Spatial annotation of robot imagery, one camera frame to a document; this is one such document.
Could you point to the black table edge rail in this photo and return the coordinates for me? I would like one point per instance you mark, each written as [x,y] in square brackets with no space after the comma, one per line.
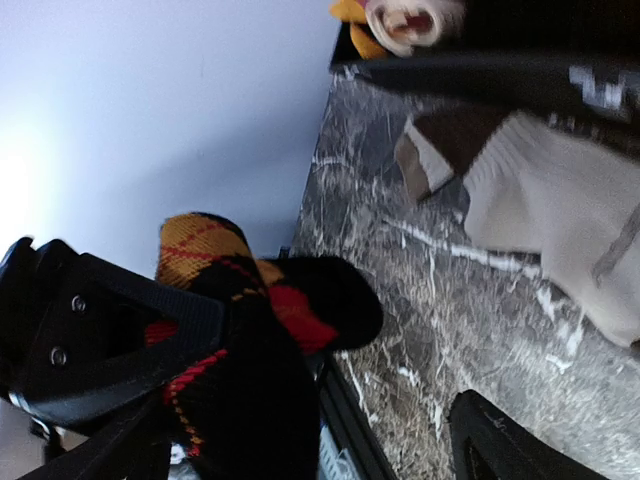
[340,410]

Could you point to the beige rolled sock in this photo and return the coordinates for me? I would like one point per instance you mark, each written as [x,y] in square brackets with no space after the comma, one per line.
[402,26]

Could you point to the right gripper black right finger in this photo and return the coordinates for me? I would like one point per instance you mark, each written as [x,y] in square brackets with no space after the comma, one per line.
[488,444]

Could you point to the white slotted cable duct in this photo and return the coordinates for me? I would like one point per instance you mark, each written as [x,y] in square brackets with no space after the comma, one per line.
[334,463]

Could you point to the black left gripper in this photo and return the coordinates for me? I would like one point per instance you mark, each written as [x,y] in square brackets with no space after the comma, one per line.
[92,299]

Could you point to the white brown striped sock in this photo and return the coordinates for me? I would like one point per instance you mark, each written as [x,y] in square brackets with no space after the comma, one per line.
[534,189]

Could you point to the black glass-lid sock box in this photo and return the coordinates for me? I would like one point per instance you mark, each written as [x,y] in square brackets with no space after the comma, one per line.
[575,62]

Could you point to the black red yellow argyle sock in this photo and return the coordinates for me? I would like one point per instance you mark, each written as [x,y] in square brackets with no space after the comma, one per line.
[251,409]

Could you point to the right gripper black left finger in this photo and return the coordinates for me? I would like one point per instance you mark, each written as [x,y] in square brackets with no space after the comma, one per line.
[133,445]

